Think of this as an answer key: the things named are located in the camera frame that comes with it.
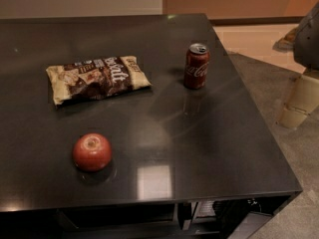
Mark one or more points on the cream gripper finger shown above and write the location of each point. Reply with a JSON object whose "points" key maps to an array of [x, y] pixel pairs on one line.
{"points": [[302, 100]]}

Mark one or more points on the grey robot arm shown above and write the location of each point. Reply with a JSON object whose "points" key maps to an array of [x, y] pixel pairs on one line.
{"points": [[306, 45]]}

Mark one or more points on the red apple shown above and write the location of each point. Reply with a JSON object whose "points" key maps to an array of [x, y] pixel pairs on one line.
{"points": [[92, 152]]}

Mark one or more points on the black table frame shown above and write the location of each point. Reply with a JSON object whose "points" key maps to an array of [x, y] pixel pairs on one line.
{"points": [[209, 219]]}

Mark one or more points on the red cola can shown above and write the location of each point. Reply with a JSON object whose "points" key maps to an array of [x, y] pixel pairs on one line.
{"points": [[196, 66]]}

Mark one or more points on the brown cream snack bag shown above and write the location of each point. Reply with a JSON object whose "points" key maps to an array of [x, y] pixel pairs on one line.
{"points": [[96, 79]]}

